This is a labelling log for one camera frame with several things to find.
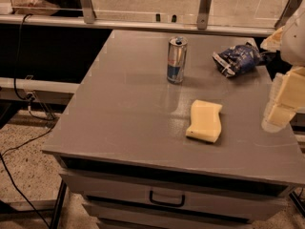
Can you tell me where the yellow sponge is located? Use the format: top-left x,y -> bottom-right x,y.
186,100 -> 222,143

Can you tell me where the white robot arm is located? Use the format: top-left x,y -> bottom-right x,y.
261,1 -> 305,133

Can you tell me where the left metal bracket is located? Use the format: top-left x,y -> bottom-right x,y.
80,0 -> 96,24

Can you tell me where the grey metal rail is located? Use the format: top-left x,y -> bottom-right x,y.
0,13 -> 275,38

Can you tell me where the metal bracket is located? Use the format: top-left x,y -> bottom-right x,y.
196,0 -> 212,30
274,0 -> 303,30
80,0 -> 96,24

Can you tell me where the right metal bracket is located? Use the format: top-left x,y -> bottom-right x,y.
274,0 -> 303,30

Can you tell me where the grey upper drawer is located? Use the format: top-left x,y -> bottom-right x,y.
60,169 -> 286,221

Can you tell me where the black table leg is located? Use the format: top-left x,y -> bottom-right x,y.
50,181 -> 67,229

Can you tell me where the grey lower drawer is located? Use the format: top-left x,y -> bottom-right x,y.
83,201 -> 253,229

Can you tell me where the black power cable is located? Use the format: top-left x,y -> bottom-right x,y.
12,13 -> 60,122

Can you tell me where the blue chip bag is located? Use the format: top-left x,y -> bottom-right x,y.
213,42 -> 262,78

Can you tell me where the middle metal bracket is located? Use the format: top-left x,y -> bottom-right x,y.
196,0 -> 212,30

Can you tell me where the black drawer handle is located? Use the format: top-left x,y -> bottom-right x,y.
149,190 -> 186,208

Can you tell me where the silver blue energy drink can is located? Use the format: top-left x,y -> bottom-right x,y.
167,36 -> 188,84

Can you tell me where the clear acrylic barrier panel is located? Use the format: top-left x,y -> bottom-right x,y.
1,0 -> 288,29

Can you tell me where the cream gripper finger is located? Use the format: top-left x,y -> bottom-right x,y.
261,66 -> 305,133
260,28 -> 283,52

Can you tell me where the grey drawer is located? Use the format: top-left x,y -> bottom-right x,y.
83,201 -> 253,229
60,169 -> 286,221

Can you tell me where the black floor cable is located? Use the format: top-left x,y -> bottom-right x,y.
0,117 -> 60,229

